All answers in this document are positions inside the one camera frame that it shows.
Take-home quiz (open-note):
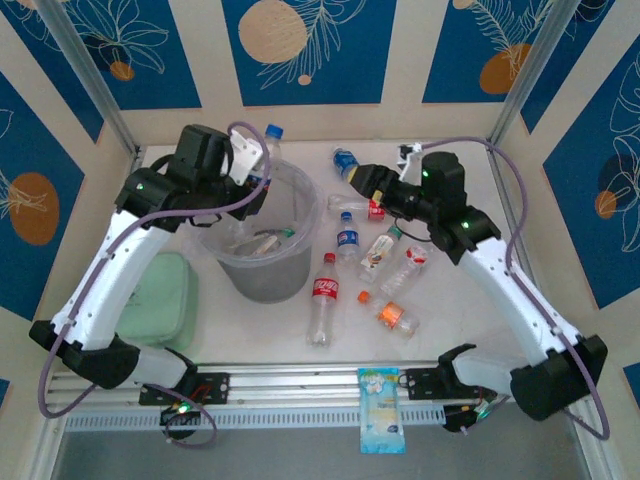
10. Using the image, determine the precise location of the green led circuit board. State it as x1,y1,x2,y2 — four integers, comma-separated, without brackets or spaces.
159,399,201,426
442,399,501,435

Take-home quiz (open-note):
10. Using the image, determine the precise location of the Coca-Cola bottle red cap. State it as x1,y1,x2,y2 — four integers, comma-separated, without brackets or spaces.
305,252,342,349

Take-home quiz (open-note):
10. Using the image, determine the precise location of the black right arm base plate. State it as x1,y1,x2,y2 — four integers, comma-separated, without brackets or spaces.
404,368,501,401

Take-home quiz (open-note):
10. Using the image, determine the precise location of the white slotted cable duct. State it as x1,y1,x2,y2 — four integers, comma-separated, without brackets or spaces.
63,403,446,432

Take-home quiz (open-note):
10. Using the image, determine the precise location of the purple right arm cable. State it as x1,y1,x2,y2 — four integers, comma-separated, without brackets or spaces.
422,135,612,442

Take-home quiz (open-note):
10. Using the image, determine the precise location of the ribbed clear bottle red label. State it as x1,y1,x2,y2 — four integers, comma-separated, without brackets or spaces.
378,244,429,297

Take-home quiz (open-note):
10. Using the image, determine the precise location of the orange cap orange label bottle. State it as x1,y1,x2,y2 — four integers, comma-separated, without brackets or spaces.
356,290,421,341

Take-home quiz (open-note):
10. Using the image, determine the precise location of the small Pepsi bottle blue cap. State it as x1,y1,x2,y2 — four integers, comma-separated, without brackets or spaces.
335,211,362,269

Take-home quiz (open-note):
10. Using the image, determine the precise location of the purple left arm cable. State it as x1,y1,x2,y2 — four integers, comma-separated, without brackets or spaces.
38,121,274,420

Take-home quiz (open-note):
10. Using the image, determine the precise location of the aluminium frame post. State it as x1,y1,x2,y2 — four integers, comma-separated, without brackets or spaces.
487,0,579,149
37,0,144,159

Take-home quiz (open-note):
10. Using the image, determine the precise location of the large Pepsi bottle blue cap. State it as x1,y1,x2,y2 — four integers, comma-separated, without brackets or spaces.
249,123,285,189

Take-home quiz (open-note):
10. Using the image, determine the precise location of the translucent plastic bin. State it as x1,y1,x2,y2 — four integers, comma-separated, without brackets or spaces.
187,157,325,305

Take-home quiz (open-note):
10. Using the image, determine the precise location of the green plastic lid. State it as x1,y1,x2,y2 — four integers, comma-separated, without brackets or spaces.
115,251,200,352

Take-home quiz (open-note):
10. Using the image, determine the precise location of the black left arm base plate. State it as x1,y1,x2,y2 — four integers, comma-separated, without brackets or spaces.
138,372,232,406

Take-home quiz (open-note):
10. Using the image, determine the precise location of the blue label water bottle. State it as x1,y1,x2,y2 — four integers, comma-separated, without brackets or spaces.
332,146,364,181

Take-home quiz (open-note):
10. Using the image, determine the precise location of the crushed Coca-Cola bottle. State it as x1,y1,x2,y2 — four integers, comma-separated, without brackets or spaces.
327,192,386,223

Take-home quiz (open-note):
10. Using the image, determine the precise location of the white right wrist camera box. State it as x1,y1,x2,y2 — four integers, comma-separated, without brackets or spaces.
396,142,427,182

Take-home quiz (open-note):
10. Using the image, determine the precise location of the green cap white label bottle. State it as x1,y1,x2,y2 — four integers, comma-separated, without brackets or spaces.
357,225,404,283

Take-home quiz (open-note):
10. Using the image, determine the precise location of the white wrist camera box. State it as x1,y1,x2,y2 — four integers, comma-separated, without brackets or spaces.
228,130,267,187
396,142,427,182

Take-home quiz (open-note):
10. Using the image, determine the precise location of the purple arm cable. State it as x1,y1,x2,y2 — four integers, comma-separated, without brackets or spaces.
422,135,612,442
38,121,274,420

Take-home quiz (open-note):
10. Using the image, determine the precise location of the small purple cable loop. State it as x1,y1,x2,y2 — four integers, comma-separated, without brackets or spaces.
162,397,220,447

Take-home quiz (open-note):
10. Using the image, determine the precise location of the right green LED circuit board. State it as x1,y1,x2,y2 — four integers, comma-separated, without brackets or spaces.
442,399,501,435

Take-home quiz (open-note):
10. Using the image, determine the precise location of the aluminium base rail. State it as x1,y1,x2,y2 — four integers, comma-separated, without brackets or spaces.
42,360,596,419

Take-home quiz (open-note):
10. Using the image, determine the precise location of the left green LED circuit board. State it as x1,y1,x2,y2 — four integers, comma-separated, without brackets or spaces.
159,399,201,426

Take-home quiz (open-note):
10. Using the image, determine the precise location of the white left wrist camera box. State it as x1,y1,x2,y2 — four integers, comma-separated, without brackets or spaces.
228,130,267,187

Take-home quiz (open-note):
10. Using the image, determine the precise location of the blue wet wipes pack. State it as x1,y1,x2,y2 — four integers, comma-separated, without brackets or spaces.
357,367,407,455

